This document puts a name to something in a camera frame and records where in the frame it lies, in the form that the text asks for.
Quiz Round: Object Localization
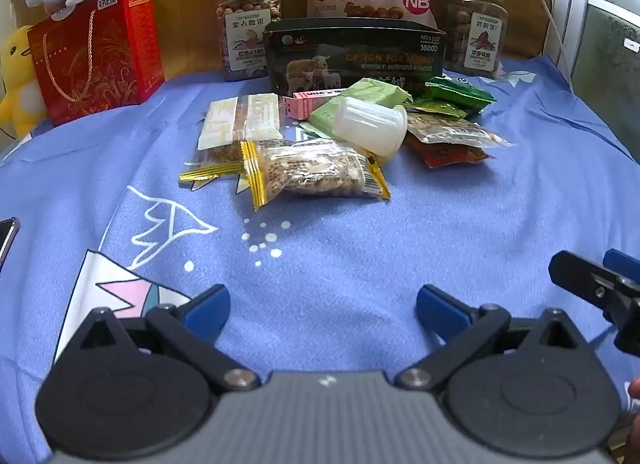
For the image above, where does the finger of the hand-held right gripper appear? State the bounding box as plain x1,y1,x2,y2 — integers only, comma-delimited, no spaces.
549,250,640,317
603,248,640,281

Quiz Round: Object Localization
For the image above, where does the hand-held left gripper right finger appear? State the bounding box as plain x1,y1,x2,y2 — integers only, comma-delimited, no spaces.
395,285,583,390

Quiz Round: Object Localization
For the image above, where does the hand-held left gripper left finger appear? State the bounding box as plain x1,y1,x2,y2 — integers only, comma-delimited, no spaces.
75,285,262,392

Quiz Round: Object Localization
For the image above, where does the yellow-edged nut bar packet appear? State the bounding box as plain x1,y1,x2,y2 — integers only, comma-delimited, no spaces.
240,138,392,210
179,144,247,191

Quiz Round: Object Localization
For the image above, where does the red snack packet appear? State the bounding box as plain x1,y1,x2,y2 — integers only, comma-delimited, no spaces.
404,134,493,166

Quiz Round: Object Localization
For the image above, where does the clear nut snack packet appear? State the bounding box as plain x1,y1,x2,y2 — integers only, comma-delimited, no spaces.
406,112,513,149

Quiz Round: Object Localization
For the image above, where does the clear cracker packet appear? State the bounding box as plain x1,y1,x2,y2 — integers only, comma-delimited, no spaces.
197,93,285,165

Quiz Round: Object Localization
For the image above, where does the white plastic jelly cup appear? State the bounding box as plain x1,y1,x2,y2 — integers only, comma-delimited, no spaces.
332,96,408,157

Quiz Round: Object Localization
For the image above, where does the dark green snack packet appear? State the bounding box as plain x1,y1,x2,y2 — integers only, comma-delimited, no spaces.
424,73,497,111
407,98,476,119

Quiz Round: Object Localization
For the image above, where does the small pink box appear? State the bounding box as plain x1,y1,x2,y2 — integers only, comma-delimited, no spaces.
284,88,348,121

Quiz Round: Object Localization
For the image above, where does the light green snack packet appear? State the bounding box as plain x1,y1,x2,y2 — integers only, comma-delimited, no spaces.
299,78,412,141

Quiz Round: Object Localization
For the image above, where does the black tin box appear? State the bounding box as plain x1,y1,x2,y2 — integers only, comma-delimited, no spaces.
262,18,447,98

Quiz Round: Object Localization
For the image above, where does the person's right hand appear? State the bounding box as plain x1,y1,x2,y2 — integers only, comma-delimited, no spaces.
627,378,640,450

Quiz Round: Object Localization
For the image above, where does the blue printed blanket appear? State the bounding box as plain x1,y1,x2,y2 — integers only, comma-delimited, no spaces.
0,54,640,464

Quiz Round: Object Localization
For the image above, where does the black smartphone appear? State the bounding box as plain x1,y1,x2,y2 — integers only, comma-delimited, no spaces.
0,217,21,276

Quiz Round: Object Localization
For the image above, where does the dark nut jar gold lid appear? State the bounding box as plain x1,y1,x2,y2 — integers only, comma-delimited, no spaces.
442,0,509,79

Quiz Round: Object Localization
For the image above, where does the light nut jar gold lid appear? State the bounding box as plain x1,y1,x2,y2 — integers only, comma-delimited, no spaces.
216,0,283,84

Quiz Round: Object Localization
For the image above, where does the yellow duck plush toy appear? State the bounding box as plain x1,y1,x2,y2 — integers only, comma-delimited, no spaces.
0,24,51,139

